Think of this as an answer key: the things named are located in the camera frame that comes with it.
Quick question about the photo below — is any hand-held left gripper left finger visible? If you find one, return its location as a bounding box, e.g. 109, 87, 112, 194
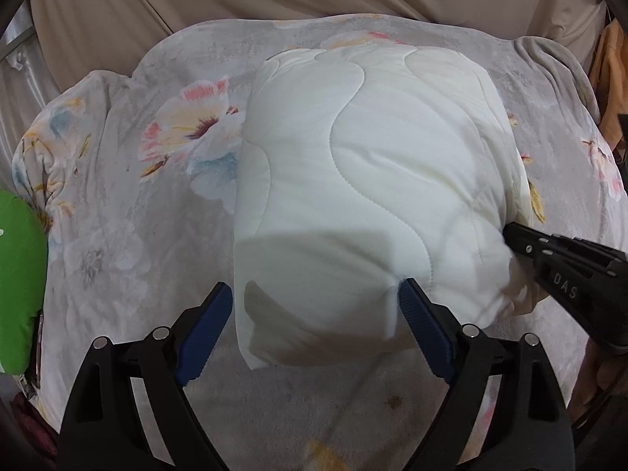
58, 282, 234, 471

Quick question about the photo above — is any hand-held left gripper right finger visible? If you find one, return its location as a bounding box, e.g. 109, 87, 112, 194
398, 277, 575, 471

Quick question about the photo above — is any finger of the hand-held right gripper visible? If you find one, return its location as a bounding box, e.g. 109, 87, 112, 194
501, 222, 627, 301

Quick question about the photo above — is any white quilted pillow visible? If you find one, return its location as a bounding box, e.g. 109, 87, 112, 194
232, 44, 545, 371

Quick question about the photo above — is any person's right hand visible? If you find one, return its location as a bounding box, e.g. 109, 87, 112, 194
578, 346, 620, 405

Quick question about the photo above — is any grey floral blanket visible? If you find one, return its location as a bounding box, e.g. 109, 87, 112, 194
12, 12, 624, 471

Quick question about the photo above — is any dark flat object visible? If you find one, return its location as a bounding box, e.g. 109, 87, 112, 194
27, 309, 46, 398

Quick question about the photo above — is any dark red cloth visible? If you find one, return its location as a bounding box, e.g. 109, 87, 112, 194
10, 392, 57, 457

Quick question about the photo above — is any orange cloth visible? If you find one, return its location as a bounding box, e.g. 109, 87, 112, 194
589, 20, 628, 158

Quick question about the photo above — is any green cushion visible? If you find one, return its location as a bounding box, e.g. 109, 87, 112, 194
0, 189, 50, 376

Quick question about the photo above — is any white satin curtain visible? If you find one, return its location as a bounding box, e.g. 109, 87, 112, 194
0, 10, 62, 168

